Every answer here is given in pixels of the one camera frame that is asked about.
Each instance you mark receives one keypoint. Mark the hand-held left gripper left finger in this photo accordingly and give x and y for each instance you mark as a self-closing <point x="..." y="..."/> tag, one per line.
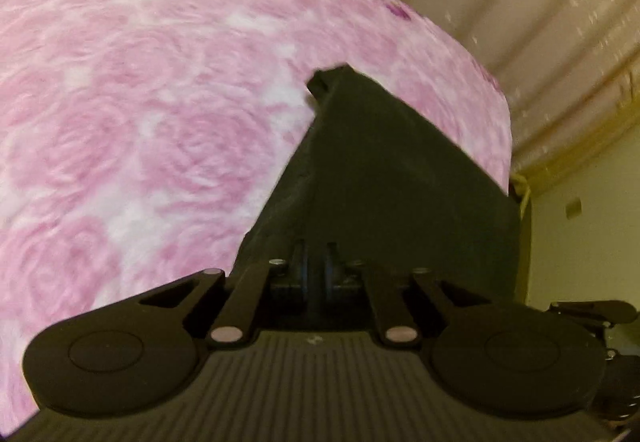
<point x="300" y="272"/>

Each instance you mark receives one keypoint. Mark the pink floral blanket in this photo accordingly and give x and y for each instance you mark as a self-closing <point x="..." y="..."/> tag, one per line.
<point x="150" y="121"/>

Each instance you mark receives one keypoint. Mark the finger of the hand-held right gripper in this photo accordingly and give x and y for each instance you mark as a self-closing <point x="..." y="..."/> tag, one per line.
<point x="595" y="311"/>

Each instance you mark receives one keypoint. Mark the beige wall socket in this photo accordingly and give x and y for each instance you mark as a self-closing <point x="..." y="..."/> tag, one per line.
<point x="573" y="208"/>

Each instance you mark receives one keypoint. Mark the cream patterned curtain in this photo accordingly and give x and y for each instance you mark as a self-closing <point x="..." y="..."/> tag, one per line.
<point x="525" y="21"/>

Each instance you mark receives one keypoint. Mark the black jacket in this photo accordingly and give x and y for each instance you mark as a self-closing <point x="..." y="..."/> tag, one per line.
<point x="390" y="171"/>

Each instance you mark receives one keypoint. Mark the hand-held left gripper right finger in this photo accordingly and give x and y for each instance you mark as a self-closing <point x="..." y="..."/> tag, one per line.
<point x="331" y="272"/>

